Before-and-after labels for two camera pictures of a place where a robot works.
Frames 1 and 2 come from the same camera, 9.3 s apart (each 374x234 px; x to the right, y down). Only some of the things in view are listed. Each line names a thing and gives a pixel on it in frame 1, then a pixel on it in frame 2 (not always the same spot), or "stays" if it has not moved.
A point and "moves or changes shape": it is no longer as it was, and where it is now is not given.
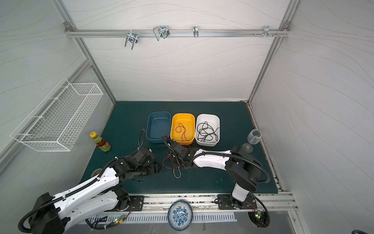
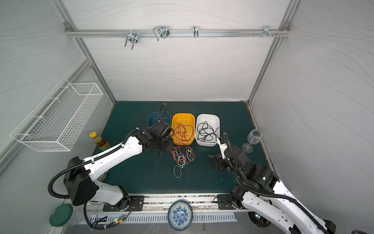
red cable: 184,132 moves or changes shape
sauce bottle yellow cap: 102,145 stays
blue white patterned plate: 179,215 stays
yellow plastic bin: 182,128 stays
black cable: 206,132 stays
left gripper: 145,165 → 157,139
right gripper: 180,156 → 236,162
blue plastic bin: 158,123 stays
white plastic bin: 207,129 stays
